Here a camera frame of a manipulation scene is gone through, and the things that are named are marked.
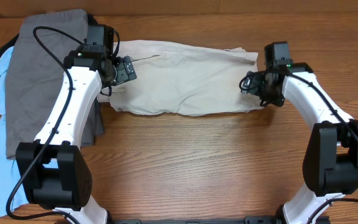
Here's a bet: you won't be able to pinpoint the beige khaki shorts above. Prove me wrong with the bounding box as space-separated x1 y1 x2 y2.
98 40 261 116

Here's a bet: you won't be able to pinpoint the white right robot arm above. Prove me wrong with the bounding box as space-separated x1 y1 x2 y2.
239 42 358 224

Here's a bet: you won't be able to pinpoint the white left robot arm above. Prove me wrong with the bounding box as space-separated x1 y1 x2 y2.
6 24 137 224

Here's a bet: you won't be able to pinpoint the grey shorts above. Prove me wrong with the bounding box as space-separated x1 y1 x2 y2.
5 9 96 159

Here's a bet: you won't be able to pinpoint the black garment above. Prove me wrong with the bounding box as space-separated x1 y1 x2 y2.
0 14 98 58

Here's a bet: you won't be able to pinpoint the light blue shirt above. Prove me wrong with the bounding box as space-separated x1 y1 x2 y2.
0 47 21 217

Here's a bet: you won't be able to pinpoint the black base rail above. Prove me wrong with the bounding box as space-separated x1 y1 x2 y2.
107 216 285 224

